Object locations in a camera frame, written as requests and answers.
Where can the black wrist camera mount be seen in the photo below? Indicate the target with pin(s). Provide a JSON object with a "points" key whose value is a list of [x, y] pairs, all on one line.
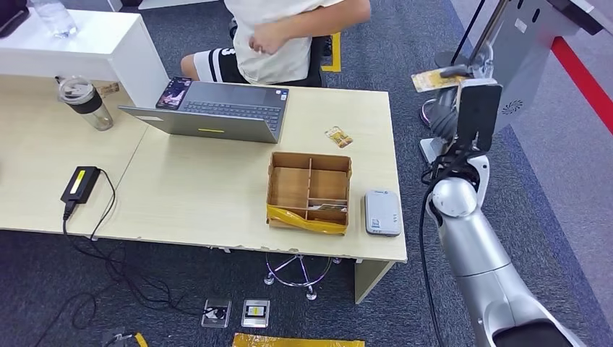
{"points": [[479, 115]]}

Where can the cardboard divider box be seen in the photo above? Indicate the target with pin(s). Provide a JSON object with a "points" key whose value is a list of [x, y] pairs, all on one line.
{"points": [[289, 187]]}

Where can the red barrier belt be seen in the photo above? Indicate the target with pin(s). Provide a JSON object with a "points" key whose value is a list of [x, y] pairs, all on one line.
{"points": [[584, 81]]}

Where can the silver kiosk stand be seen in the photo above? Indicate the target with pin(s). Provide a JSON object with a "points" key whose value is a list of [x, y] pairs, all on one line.
{"points": [[522, 72]]}

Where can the person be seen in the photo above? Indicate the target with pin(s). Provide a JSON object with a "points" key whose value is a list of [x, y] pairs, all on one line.
{"points": [[273, 62]]}

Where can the clear tumbler with black band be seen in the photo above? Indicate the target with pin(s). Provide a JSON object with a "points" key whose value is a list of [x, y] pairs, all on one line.
{"points": [[91, 108]]}

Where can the black power adapter yellow label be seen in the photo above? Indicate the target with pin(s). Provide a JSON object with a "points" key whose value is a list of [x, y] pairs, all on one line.
{"points": [[81, 184]]}

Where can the black smartphone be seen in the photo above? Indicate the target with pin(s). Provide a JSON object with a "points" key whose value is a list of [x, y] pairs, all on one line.
{"points": [[173, 93]]}

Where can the chrome stool base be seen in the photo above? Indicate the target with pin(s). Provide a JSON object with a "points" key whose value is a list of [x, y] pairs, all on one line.
{"points": [[311, 293]]}

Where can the floor socket with yellow label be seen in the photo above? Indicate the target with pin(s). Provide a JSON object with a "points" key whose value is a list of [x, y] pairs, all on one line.
{"points": [[255, 313]]}

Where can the grey laptop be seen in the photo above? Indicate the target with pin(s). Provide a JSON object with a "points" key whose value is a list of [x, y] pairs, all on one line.
{"points": [[225, 96]]}

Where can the black stanchion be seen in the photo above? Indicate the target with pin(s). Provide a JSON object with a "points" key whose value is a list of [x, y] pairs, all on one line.
{"points": [[448, 60]]}

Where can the clear water bottle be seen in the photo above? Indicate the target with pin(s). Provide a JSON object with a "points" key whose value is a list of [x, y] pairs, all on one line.
{"points": [[55, 19]]}

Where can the yellow taped cardboard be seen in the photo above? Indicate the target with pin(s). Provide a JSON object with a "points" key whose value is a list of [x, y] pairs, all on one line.
{"points": [[297, 341]]}

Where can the chrome stanchion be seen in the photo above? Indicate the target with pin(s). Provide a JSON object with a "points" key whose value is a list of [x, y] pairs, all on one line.
{"points": [[486, 29]]}

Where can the white furniture base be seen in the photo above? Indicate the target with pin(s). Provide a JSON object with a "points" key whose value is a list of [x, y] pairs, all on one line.
{"points": [[177, 4]]}

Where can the person's left hand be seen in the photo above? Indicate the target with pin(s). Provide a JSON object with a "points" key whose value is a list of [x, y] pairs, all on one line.
{"points": [[266, 40]]}

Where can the small brown item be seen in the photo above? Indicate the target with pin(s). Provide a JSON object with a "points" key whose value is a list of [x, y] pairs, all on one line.
{"points": [[109, 89]]}

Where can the white room key cards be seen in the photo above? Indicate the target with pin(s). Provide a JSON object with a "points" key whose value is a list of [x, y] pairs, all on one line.
{"points": [[330, 208]]}

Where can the grey card reader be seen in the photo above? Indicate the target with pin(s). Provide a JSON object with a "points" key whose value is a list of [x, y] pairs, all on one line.
{"points": [[383, 213]]}

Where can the floor socket with plug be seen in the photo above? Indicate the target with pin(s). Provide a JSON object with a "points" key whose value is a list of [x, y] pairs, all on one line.
{"points": [[216, 313]]}

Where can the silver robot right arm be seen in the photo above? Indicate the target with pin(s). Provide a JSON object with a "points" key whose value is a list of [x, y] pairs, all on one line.
{"points": [[474, 239]]}

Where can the black device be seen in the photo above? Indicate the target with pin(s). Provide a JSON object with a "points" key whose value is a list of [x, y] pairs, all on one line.
{"points": [[9, 16]]}

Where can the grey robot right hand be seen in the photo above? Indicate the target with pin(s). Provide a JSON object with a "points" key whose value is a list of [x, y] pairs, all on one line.
{"points": [[443, 115]]}

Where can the white desk riser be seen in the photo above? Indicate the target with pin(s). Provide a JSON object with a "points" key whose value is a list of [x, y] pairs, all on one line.
{"points": [[95, 48]]}

